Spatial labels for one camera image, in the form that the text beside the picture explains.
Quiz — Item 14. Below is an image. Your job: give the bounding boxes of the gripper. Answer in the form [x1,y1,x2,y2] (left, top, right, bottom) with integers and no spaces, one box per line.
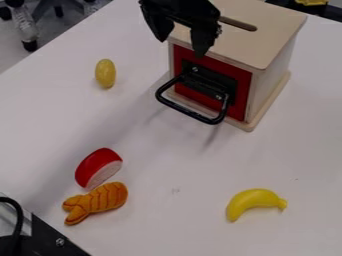
[137,0,224,60]

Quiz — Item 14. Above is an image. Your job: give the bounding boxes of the drawer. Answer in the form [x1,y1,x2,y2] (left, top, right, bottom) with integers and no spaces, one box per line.
[154,43,254,126]

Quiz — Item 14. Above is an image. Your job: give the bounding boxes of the cabinet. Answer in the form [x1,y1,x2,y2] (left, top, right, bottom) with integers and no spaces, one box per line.
[165,0,309,133]

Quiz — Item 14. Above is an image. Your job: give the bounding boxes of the yellow toy lemon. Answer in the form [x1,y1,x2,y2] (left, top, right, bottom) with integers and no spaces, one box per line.
[93,58,118,89]

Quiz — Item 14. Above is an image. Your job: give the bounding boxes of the office chair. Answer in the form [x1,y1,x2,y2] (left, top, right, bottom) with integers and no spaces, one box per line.
[0,0,113,53]

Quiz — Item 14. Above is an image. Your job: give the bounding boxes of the red toy apple half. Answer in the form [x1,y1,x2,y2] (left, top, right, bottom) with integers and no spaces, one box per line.
[73,147,125,190]

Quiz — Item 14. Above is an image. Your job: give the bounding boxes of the yellow toy banana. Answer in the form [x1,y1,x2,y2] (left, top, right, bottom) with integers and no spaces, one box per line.
[224,188,289,223]

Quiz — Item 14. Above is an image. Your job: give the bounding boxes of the orange toy shrimp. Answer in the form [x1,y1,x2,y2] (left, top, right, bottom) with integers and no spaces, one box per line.
[61,181,130,226]

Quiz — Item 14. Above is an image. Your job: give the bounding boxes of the black cable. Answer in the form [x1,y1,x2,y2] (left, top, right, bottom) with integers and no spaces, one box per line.
[0,196,26,249]

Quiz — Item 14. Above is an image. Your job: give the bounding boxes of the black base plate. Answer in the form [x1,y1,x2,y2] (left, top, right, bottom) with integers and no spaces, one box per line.
[0,213,93,256]

